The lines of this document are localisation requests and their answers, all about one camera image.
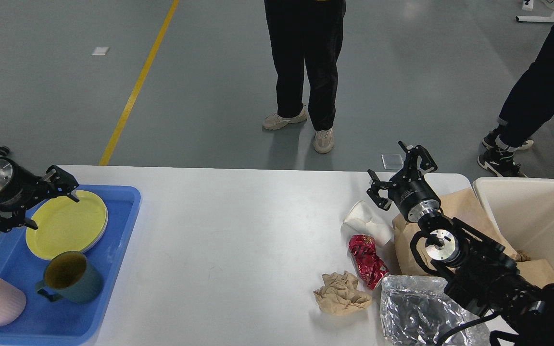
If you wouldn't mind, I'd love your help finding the person in black with beige shoes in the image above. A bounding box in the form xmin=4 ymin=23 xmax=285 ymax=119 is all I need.
xmin=263 ymin=0 xmax=347 ymax=154

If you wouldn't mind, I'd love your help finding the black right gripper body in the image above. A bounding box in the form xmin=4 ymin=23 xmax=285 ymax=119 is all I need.
xmin=388 ymin=174 xmax=441 ymax=223

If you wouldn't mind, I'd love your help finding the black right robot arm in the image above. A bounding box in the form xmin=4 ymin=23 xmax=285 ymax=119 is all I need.
xmin=367 ymin=141 xmax=554 ymax=346

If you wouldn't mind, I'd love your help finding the brown paper bag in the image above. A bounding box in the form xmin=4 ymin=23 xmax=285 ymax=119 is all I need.
xmin=392 ymin=188 xmax=554 ymax=288

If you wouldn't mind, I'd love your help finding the crumpled brown paper ball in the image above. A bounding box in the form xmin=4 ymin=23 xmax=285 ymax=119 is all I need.
xmin=314 ymin=271 xmax=372 ymax=317

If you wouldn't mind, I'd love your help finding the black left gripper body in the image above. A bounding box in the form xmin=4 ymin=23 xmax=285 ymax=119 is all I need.
xmin=0 ymin=159 xmax=49 ymax=211

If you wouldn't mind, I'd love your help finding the blue plastic tray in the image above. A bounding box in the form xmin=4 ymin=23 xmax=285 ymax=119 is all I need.
xmin=0 ymin=185 xmax=141 ymax=346

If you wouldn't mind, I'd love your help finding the dark teal mug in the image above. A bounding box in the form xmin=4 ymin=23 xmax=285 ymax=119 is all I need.
xmin=34 ymin=250 xmax=104 ymax=304

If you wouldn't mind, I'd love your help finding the pale green plate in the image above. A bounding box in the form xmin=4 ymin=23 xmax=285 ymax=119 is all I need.
xmin=80 ymin=205 xmax=109 ymax=253

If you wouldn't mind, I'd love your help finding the white plastic bin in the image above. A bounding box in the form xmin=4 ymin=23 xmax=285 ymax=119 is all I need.
xmin=473 ymin=178 xmax=554 ymax=287

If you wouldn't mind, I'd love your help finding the person in dark trousers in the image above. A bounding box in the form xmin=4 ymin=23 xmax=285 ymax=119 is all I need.
xmin=477 ymin=24 xmax=554 ymax=177

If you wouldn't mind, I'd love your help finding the silver foil bag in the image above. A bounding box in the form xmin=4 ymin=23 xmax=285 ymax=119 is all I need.
xmin=379 ymin=274 xmax=478 ymax=346

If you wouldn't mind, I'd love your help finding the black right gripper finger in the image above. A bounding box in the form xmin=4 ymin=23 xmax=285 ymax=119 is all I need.
xmin=366 ymin=170 xmax=393 ymax=211
xmin=398 ymin=141 xmax=438 ymax=180

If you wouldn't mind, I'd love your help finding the clear floor plate left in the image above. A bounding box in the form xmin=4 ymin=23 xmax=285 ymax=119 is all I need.
xmin=381 ymin=154 xmax=404 ymax=171

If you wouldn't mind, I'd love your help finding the yellow plastic plate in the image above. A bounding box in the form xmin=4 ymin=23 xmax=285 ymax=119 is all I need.
xmin=25 ymin=190 xmax=106 ymax=260

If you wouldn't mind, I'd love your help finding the red foil wrapper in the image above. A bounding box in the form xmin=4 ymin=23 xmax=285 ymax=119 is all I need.
xmin=348 ymin=234 xmax=390 ymax=290

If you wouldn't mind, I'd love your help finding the crushed white paper cup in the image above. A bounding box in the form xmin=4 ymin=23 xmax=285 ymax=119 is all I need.
xmin=340 ymin=200 xmax=394 ymax=246

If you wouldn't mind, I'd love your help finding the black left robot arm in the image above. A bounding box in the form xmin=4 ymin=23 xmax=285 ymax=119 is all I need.
xmin=0 ymin=146 xmax=79 ymax=233

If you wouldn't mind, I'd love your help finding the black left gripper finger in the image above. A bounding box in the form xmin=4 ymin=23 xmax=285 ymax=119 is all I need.
xmin=41 ymin=165 xmax=80 ymax=202
xmin=0 ymin=208 xmax=39 ymax=233

